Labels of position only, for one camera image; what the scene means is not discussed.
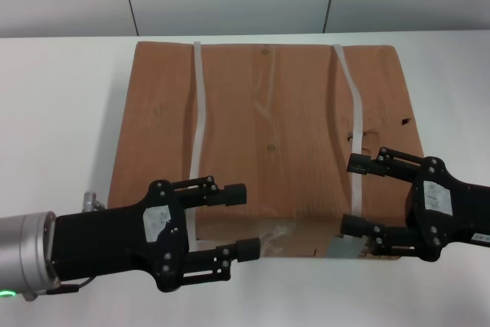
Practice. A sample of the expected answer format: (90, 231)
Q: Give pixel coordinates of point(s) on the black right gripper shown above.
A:
(459, 212)

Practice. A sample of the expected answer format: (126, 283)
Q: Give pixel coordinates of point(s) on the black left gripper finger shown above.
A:
(229, 195)

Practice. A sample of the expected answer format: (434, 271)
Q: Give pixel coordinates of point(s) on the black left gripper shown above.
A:
(107, 235)

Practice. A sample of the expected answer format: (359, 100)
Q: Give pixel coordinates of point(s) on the brown cardboard box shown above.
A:
(268, 93)

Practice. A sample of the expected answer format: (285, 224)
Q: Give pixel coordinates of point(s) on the grey tape patch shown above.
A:
(346, 247)

